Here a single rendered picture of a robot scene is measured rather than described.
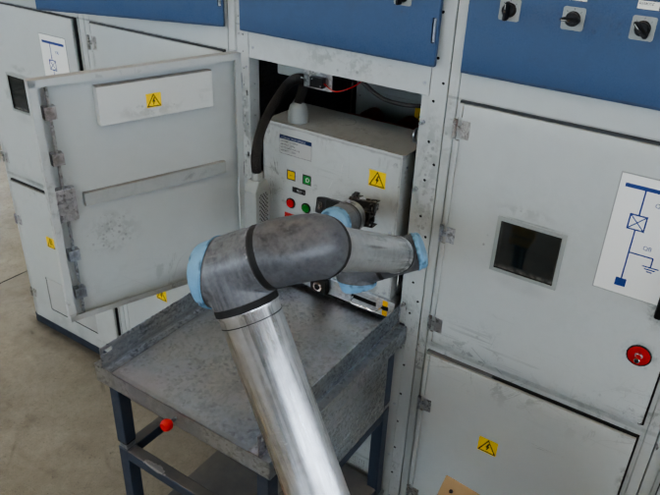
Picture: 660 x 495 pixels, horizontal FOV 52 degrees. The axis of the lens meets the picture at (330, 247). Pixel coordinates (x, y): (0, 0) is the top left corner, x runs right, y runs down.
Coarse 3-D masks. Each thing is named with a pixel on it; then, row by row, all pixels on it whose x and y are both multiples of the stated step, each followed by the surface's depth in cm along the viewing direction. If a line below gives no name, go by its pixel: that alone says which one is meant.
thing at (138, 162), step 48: (48, 96) 176; (96, 96) 183; (144, 96) 192; (192, 96) 201; (240, 96) 211; (48, 144) 183; (96, 144) 192; (144, 144) 201; (192, 144) 211; (240, 144) 218; (48, 192) 186; (96, 192) 196; (144, 192) 207; (192, 192) 218; (240, 192) 226; (96, 240) 204; (144, 240) 214; (192, 240) 225; (96, 288) 211; (144, 288) 222
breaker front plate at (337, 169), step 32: (288, 128) 205; (288, 160) 210; (320, 160) 203; (352, 160) 196; (384, 160) 190; (288, 192) 215; (320, 192) 208; (352, 192) 201; (384, 192) 194; (384, 224) 199; (384, 288) 208
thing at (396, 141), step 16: (320, 112) 218; (336, 112) 218; (304, 128) 204; (320, 128) 205; (336, 128) 205; (352, 128) 206; (368, 128) 206; (384, 128) 207; (400, 128) 207; (368, 144) 194; (384, 144) 194; (400, 144) 195; (400, 192) 192; (400, 208) 195; (400, 224) 198; (400, 288) 213
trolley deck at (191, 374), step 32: (288, 288) 227; (192, 320) 209; (288, 320) 211; (320, 320) 211; (352, 320) 212; (160, 352) 195; (192, 352) 196; (224, 352) 196; (320, 352) 198; (384, 352) 200; (128, 384) 183; (160, 384) 183; (192, 384) 184; (224, 384) 184; (352, 384) 187; (192, 416) 173; (224, 416) 173; (224, 448) 169
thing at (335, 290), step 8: (336, 280) 217; (336, 288) 218; (336, 296) 219; (344, 296) 217; (360, 296) 213; (368, 296) 212; (376, 296) 210; (400, 296) 211; (360, 304) 215; (368, 304) 213; (392, 304) 207
